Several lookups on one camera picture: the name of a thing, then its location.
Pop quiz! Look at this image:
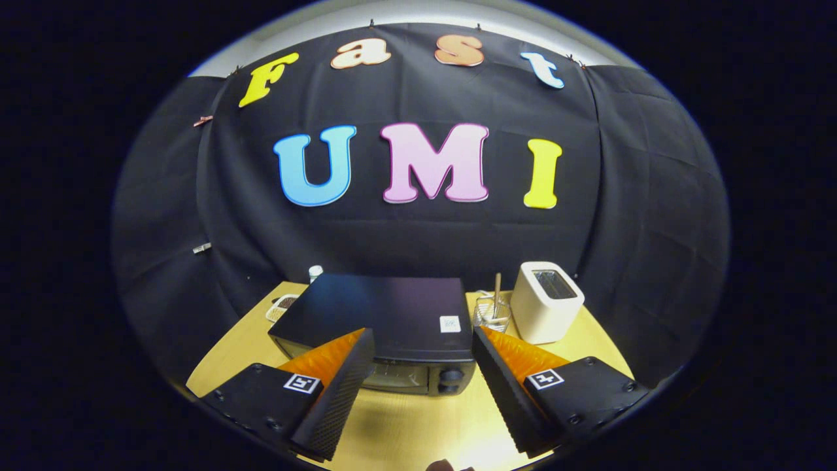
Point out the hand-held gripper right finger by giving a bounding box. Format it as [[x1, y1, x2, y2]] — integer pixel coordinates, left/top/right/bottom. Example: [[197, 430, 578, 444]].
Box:
[[471, 326, 652, 459]]

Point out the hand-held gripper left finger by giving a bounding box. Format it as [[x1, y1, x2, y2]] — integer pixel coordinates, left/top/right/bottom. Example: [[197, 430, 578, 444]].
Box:
[[199, 328, 377, 462]]

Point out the black toaster oven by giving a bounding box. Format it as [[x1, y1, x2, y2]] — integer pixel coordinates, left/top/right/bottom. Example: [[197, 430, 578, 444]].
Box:
[[268, 273, 477, 396]]

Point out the white toaster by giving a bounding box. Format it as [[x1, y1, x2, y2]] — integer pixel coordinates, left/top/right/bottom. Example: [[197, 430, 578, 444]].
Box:
[[510, 262, 586, 345]]

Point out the small wire basket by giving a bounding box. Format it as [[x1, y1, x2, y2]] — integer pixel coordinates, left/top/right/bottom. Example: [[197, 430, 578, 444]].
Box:
[[472, 291, 512, 333]]

